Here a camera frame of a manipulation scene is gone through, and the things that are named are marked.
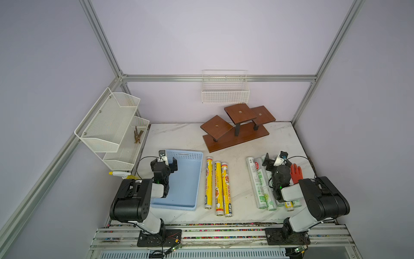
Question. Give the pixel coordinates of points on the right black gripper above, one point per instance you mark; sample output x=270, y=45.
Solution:
x=270, y=163

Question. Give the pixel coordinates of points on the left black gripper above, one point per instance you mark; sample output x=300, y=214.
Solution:
x=172, y=166

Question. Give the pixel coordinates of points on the light blue plastic basket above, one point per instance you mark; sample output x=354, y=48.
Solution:
x=184, y=182

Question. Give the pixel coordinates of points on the yellow wrap roll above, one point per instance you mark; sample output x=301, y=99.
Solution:
x=208, y=200
x=218, y=189
x=289, y=206
x=226, y=190

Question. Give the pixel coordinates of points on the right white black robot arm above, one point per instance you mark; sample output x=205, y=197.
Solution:
x=323, y=200

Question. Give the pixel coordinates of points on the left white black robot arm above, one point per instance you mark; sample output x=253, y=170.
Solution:
x=133, y=199

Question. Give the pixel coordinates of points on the red rubber glove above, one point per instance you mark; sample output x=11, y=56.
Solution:
x=296, y=173

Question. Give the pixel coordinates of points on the brown sticks in shelf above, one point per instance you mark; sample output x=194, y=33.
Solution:
x=137, y=135

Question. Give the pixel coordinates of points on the yellow spray bottle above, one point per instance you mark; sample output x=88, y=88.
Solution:
x=123, y=175

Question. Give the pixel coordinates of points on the brown wooden tiered stand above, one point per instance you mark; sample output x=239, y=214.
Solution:
x=247, y=125

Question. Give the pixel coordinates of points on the white mesh two-tier shelf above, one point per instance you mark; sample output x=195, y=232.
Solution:
x=108, y=130

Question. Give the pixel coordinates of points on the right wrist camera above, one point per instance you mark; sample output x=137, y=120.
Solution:
x=281, y=158

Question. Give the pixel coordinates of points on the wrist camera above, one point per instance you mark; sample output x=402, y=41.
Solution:
x=281, y=158
x=162, y=154

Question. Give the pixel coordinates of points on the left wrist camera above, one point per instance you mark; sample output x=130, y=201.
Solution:
x=162, y=154

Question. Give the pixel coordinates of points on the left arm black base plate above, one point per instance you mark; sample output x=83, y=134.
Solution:
x=165, y=238

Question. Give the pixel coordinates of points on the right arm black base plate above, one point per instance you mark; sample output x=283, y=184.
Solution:
x=280, y=237

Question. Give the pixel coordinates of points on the aluminium rail base frame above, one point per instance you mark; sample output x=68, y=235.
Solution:
x=257, y=240

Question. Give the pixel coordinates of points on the white wire wall basket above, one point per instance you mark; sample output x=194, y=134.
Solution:
x=225, y=87

